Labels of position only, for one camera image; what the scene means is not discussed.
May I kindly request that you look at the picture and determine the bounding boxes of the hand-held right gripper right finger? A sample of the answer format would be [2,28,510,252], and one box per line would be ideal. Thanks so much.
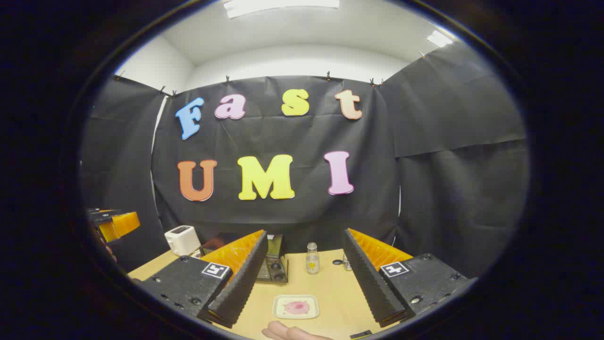
[342,228,478,328]

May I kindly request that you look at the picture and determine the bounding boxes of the black backdrop cloth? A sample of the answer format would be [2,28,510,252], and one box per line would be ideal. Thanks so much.
[80,42,529,279]

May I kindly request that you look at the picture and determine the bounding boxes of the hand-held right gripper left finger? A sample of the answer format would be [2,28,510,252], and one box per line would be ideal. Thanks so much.
[136,229,269,329]

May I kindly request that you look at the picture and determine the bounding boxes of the cream square food plate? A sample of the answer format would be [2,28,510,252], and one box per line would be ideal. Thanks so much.
[272,295,320,320]

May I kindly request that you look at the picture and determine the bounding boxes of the clear glass bottle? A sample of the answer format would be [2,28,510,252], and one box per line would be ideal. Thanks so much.
[305,242,320,275]

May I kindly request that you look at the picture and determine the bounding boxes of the ceiling light panel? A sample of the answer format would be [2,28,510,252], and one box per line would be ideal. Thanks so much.
[427,30,453,48]

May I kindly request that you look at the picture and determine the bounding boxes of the black electric oven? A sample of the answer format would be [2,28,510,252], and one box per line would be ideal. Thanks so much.
[199,233,289,284]

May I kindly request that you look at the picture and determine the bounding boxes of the white toaster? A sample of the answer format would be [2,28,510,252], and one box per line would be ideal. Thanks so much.
[164,225,201,256]

